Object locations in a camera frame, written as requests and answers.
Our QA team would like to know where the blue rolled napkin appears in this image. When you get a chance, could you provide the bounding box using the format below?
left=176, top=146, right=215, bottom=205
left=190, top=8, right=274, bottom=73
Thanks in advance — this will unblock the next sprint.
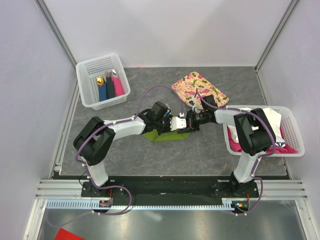
left=98, top=83, right=108, bottom=102

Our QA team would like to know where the white folded t-shirt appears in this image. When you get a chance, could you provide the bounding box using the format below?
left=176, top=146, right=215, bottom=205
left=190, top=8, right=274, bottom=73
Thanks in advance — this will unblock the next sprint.
left=227, top=107, right=286, bottom=152

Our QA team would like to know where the gold spoon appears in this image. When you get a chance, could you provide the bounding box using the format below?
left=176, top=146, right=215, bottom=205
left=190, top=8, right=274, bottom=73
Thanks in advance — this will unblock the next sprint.
left=96, top=75, right=105, bottom=86

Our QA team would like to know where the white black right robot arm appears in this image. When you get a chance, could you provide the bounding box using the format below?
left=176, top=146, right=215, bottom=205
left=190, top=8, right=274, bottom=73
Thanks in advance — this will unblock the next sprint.
left=178, top=95, right=276, bottom=198

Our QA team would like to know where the pink folded garment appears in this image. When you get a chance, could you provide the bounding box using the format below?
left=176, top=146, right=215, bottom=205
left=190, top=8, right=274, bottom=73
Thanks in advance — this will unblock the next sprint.
left=227, top=126, right=298, bottom=154

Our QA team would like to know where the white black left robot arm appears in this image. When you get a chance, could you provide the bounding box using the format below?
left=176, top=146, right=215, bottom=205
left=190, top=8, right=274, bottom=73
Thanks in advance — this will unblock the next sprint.
left=73, top=101, right=173, bottom=197

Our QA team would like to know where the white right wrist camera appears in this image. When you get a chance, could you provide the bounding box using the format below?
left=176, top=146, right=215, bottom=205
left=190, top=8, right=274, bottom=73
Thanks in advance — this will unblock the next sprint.
left=189, top=100, right=203, bottom=113

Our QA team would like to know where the white perforated plastic basket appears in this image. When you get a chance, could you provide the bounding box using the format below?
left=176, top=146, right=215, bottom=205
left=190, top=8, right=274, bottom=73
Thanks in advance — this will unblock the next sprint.
left=76, top=53, right=131, bottom=111

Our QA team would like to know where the floral rectangular tray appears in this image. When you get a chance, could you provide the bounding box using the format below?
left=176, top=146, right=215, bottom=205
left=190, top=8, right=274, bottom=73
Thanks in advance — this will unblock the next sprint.
left=171, top=71, right=229, bottom=108

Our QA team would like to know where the red sheet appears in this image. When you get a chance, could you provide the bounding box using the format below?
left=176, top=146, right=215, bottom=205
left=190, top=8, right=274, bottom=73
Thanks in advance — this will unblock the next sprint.
left=54, top=228, right=84, bottom=240

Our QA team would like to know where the white laundry basket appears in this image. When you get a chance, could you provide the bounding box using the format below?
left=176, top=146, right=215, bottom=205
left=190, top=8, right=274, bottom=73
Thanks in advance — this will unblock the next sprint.
left=229, top=105, right=305, bottom=158

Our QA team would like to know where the aluminium rail profile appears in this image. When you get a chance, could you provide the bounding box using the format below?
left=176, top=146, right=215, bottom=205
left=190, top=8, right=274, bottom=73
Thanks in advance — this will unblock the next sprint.
left=35, top=179, right=308, bottom=200

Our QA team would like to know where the grey slotted cable duct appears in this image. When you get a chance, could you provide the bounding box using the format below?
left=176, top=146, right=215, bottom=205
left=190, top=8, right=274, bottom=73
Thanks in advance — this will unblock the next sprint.
left=45, top=198, right=251, bottom=210

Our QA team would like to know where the dark grey rolled napkin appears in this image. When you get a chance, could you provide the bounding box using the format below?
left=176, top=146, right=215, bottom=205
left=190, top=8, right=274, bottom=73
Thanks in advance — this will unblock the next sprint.
left=105, top=75, right=116, bottom=99

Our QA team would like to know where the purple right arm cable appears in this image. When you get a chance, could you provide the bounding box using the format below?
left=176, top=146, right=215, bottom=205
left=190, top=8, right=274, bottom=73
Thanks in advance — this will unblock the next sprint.
left=194, top=88, right=277, bottom=217

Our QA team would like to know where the pink rolled napkin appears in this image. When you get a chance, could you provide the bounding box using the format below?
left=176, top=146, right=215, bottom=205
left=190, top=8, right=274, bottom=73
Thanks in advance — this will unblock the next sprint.
left=111, top=76, right=125, bottom=96

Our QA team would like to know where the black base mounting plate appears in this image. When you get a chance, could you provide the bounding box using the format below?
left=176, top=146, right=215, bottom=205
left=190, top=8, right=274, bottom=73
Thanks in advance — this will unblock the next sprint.
left=81, top=176, right=255, bottom=205

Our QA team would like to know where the green paper napkin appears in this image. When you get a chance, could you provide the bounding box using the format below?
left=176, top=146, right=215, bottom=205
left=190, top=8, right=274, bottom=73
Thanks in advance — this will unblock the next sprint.
left=143, top=130, right=190, bottom=142

